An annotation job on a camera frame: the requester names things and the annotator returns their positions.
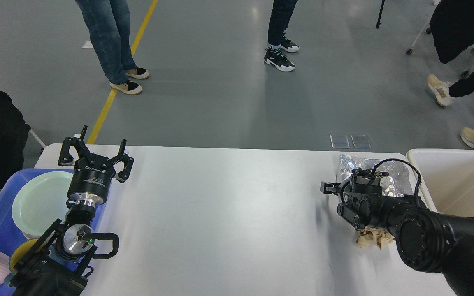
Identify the blue plastic tray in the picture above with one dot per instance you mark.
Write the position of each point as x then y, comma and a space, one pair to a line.
11, 236

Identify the person in black and jeans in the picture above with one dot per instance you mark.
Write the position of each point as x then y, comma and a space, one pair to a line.
108, 22

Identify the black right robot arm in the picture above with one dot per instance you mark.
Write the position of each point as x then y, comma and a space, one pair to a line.
426, 241

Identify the brown paper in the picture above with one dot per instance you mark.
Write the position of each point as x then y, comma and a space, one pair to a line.
374, 236

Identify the pink plate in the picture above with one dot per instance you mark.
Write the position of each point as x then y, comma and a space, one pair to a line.
30, 236

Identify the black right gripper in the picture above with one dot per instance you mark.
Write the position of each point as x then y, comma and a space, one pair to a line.
342, 190

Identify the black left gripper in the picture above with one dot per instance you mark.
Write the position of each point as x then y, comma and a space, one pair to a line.
91, 181

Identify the silver foil bag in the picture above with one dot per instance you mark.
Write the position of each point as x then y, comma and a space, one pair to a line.
396, 184

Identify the light green plate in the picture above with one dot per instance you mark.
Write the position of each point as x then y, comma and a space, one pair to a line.
41, 201

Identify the black jacket on chair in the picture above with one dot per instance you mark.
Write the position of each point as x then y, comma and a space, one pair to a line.
452, 28

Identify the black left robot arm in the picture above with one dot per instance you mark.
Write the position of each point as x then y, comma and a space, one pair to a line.
58, 262

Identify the beige plastic bin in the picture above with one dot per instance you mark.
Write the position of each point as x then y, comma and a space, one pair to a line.
448, 179

